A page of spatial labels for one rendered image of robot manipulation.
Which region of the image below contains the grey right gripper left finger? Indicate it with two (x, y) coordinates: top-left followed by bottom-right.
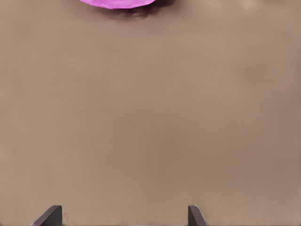
(30, 205), (63, 226)

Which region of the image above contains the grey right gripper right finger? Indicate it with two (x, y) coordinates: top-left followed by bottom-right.
(188, 205), (209, 226)

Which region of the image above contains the pink plate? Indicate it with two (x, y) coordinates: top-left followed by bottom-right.
(79, 0), (157, 9)

